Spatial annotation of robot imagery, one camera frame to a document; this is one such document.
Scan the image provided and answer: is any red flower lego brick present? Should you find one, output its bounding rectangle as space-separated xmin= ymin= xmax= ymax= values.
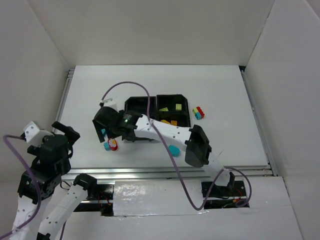
xmin=107 ymin=138 xmax=118 ymax=151

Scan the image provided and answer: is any yellow rounded lego brick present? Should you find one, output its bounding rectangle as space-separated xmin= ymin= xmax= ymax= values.
xmin=160 ymin=119 xmax=171 ymax=125

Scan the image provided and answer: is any lime green lego plate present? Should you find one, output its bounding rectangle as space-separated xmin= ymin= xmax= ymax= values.
xmin=175 ymin=103 xmax=182 ymax=111

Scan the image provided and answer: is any teal rounded lego brick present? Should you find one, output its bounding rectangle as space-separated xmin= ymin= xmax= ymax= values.
xmin=168 ymin=145 xmax=181 ymax=158

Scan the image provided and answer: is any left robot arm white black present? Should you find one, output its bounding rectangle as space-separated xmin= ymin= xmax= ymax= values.
xmin=9 ymin=121 xmax=101 ymax=240

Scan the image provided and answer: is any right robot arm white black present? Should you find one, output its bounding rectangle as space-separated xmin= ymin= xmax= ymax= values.
xmin=92 ymin=106 xmax=235 ymax=191

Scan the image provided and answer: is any lime lego tile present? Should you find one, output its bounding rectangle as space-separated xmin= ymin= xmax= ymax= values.
xmin=159 ymin=107 xmax=169 ymax=112

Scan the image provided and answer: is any black four compartment tray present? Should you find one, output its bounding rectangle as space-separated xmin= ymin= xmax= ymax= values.
xmin=124 ymin=94 xmax=191 ymax=127

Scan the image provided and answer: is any orange flat lego plate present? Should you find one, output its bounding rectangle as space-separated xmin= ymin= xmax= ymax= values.
xmin=170 ymin=120 xmax=178 ymax=126

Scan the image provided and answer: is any white foil covered board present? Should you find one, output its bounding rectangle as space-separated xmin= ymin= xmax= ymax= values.
xmin=113 ymin=180 xmax=205 ymax=217

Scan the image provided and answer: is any red teal green lego stack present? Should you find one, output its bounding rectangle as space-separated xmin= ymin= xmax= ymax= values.
xmin=192 ymin=106 xmax=205 ymax=120

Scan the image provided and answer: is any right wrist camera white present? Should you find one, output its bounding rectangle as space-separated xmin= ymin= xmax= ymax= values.
xmin=99 ymin=98 xmax=118 ymax=111

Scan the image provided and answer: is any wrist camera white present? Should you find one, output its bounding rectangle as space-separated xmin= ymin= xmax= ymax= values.
xmin=99 ymin=98 xmax=118 ymax=111
xmin=23 ymin=121 xmax=53 ymax=147

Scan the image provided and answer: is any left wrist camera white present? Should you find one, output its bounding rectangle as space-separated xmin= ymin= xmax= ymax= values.
xmin=23 ymin=121 xmax=53 ymax=147

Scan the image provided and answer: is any aluminium frame rail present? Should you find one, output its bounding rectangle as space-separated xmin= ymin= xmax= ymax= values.
xmin=62 ymin=166 xmax=273 ymax=182

